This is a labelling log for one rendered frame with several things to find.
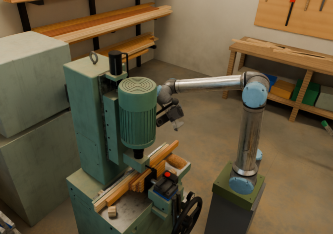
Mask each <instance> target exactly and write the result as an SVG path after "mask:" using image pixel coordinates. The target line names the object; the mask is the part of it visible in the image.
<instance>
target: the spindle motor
mask: <svg viewBox="0 0 333 234"><path fill-rule="evenodd" d="M118 102H119V117H120V134H121V141H122V143H123V144H124V145H125V146H126V147H128V148H131V149H144V148H147V147H150V146H151V145H152V144H153V143H154V142H155V140H156V113H157V86H156V84H155V82H154V81H153V80H151V79H149V78H145V77H130V78H127V79H124V80H122V81H121V82H120V84H119V86H118Z"/></svg>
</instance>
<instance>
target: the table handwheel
mask: <svg viewBox="0 0 333 234"><path fill-rule="evenodd" d="M197 202H198V203H197ZM196 203H197V207H196V209H195V210H194V211H193V212H192V213H191V215H190V216H188V215H187V214H188V212H189V211H190V209H191V208H192V207H193V206H194V205H195V204H196ZM202 204H203V201H202V198H201V197H199V196H196V197H194V198H193V199H191V200H190V201H189V202H188V204H187V205H186V206H185V207H184V209H183V210H182V212H181V213H180V212H178V211H176V212H177V217H176V218H177V220H176V222H175V225H174V227H173V229H172V232H171V234H177V233H178V230H179V228H180V226H181V225H182V226H183V228H182V231H181V234H190V232H191V231H192V229H193V227H194V226H195V224H196V222H197V220H198V217H199V215H200V212H201V209H202Z"/></svg>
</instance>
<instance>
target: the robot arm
mask: <svg viewBox="0 0 333 234"><path fill-rule="evenodd" d="M269 88H270V81H269V79H268V78H267V77H266V76H265V75H264V74H262V73H259V72H255V71H246V72H244V73H243V74H242V75H230V76H218V77H206V78H194V79H182V80H176V79H175V78H170V79H168V80H167V81H166V82H165V83H164V84H163V85H162V86H161V85H159V86H158V87H157V103H158V104H159V105H160V106H161V107H162V108H164V107H165V106H167V105H168V104H170V103H171V102H172V99H173V98H172V96H171V95H172V94H178V93H189V92H208V91H226V90H243V92H242V100H243V103H242V104H243V108H242V116H241V124H240V133H239V141H238V149H237V157H236V160H235V161H234V162H233V164H232V170H231V172H230V179H229V186H230V188H231V189H232V190H233V191H235V192H236V193H239V194H243V195H245V194H246V195H247V194H250V193H252V192H253V189H254V186H255V185H256V183H257V174H258V170H259V166H260V162H261V159H262V155H263V154H262V152H261V151H260V150H259V149H258V145H259V139H260V133H261V127H262V121H263V115H264V109H265V106H266V101H267V95H268V91H269ZM183 116H184V113H183V110H182V107H181V105H180V103H178V104H177V105H172V106H170V107H169V108H167V109H166V110H165V113H164V114H163V115H161V116H160V117H158V118H157V119H156V126H157V127H160V126H162V125H163V124H165V123H166V122H168V121H169V120H170V122H171V123H172V125H173V128H174V130H175V131H178V129H179V128H180V127H181V126H182V125H183V124H184V122H183V121H181V122H179V121H178V120H176V119H179V118H181V117H183Z"/></svg>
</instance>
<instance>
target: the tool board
mask: <svg viewBox="0 0 333 234"><path fill-rule="evenodd" d="M254 25H258V26H263V27H268V28H273V29H278V30H283V31H288V32H293V33H298V34H303V35H308V36H314V37H319V38H324V39H329V40H333V0H259V4H258V8H257V12H256V17H255V21H254Z"/></svg>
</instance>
